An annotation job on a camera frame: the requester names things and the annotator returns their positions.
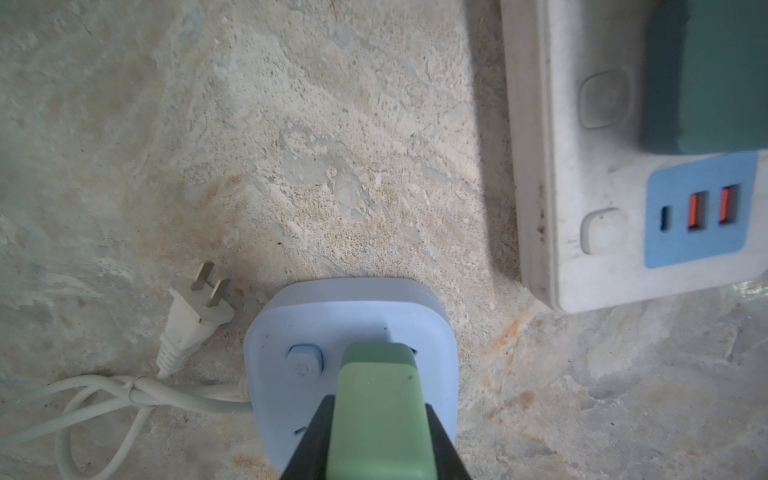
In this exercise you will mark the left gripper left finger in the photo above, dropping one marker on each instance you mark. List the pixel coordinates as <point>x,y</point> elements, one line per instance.
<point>310,458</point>

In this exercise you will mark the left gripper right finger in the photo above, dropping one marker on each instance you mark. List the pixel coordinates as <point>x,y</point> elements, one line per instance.
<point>449,465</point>

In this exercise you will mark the green charger plug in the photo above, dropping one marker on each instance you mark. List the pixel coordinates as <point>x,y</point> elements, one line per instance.
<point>380,425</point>

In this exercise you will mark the white multicolour power strip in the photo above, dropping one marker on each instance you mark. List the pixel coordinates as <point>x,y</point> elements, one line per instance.
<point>602,222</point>

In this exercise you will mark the teal charger plug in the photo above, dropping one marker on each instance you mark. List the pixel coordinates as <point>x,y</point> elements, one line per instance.
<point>705,79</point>

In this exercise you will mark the blue square socket cube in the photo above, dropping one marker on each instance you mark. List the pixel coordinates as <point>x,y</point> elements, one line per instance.
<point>293,350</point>

